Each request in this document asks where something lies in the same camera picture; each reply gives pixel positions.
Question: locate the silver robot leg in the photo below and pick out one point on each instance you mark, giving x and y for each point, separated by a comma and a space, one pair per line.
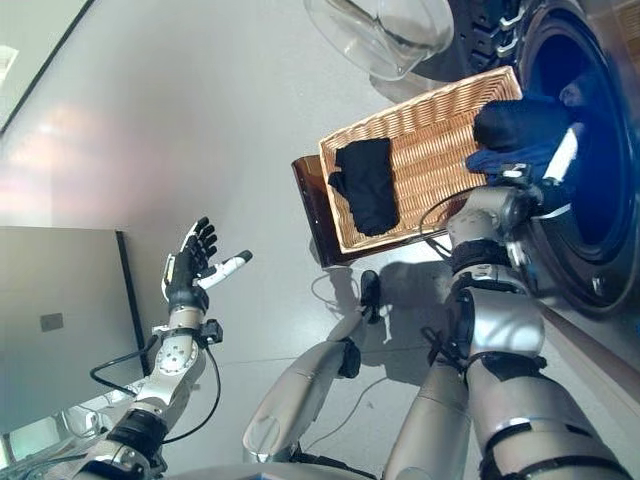
300, 390
430, 425

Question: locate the grey cabinet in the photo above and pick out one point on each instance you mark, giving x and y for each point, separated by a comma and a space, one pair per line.
60, 325

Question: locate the grey robot torso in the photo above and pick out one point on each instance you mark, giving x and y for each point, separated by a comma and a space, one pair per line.
280, 470

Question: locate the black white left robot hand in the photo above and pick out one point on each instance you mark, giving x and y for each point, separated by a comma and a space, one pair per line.
185, 280

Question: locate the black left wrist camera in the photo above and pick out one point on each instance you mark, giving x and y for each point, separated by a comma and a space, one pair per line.
210, 332

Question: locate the silver right robot leg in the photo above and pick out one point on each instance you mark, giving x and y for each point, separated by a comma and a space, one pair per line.
430, 425

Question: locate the clear plastic container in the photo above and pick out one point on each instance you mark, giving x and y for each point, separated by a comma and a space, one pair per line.
50, 440

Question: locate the wicker laundry basket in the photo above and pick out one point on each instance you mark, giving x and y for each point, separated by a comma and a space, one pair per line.
430, 150

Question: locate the black garment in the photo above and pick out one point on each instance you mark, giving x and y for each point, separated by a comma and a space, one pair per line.
520, 122
367, 190

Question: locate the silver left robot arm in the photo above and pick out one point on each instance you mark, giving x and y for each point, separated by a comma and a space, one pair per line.
170, 365

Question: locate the round glass washer door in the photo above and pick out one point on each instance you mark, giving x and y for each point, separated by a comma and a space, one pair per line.
380, 35

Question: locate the silver left robot leg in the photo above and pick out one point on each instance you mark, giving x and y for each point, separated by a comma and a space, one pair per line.
300, 390

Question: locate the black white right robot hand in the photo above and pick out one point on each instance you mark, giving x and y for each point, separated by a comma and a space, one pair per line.
522, 185

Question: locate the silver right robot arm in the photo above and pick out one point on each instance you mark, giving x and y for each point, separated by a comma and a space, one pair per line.
500, 320

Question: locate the dark grey washing machine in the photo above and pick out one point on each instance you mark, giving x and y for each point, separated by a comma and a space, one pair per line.
615, 150

